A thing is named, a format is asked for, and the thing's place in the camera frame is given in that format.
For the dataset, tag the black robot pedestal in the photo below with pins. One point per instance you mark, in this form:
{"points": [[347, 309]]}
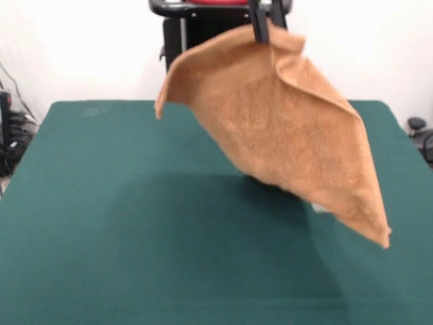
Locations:
{"points": [[174, 34]]}

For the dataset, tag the orange terry towel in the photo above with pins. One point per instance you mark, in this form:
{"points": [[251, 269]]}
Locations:
{"points": [[287, 135]]}

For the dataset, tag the black box device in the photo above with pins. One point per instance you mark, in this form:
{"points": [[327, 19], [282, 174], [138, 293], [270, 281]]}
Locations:
{"points": [[4, 115]]}

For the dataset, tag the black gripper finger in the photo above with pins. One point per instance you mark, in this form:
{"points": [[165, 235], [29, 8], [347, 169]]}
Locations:
{"points": [[260, 27], [277, 13]]}

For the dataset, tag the dark green table cloth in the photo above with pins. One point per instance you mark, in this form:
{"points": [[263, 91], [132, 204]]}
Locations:
{"points": [[101, 237]]}

